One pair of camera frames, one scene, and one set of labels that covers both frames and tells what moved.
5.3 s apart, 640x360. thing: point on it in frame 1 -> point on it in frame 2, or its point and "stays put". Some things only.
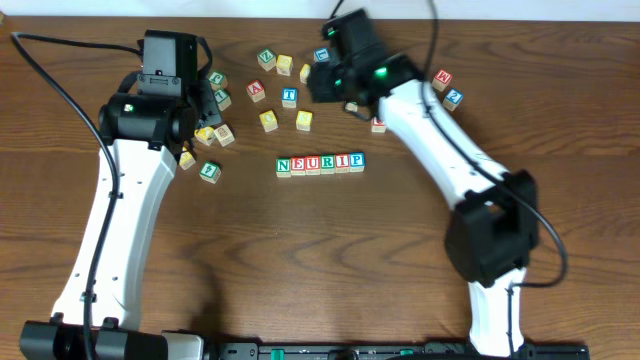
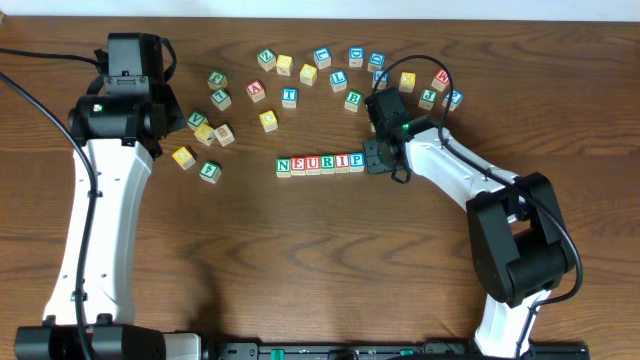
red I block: (342, 162) stays put
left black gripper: (208, 105) -> (173, 113)
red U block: (313, 165) stays put
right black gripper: (323, 80) -> (375, 156)
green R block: (327, 164) stays put
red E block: (298, 166) stays put
